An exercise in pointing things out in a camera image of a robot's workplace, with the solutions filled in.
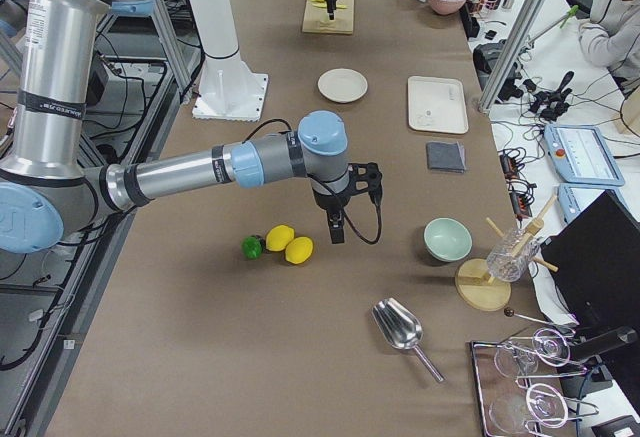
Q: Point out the cream round plate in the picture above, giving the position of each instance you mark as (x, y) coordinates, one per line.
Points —
(342, 85)

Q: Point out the cream rabbit tray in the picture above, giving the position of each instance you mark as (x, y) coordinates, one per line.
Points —
(436, 105)

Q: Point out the yellow plastic knife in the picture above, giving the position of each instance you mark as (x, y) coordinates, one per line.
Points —
(324, 5)

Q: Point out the wooden cutting board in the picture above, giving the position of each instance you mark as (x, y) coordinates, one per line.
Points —
(317, 20)

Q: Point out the yellow lemon outer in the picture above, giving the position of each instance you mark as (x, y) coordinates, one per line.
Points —
(299, 250)

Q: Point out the yellow lemon near lime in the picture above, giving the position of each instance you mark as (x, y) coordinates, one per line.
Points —
(279, 237)

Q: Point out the green lime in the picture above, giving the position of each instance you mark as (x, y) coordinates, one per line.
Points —
(252, 247)

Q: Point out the mint green bowl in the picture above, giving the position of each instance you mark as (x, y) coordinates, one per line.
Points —
(447, 239)

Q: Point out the grey folded cloth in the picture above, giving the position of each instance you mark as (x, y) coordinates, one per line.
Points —
(446, 156)

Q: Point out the metal scoop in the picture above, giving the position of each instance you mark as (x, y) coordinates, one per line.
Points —
(403, 331)

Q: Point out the wooden cup stand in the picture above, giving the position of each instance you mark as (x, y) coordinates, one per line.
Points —
(484, 292)

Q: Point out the clear glass cup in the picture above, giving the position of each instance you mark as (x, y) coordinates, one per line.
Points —
(511, 256)

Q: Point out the blue teach pendant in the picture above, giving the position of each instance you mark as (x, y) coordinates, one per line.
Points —
(581, 156)
(574, 198)

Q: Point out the black monitor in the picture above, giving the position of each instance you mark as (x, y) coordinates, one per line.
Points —
(597, 255)

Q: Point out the person in grey sweater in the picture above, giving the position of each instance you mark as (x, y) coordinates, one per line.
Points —
(609, 38)

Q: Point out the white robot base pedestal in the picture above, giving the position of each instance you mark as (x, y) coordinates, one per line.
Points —
(228, 89)

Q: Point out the aluminium frame post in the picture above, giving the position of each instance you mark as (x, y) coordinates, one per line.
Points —
(511, 49)

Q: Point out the wire glass rack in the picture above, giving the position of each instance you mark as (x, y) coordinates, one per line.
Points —
(518, 384)

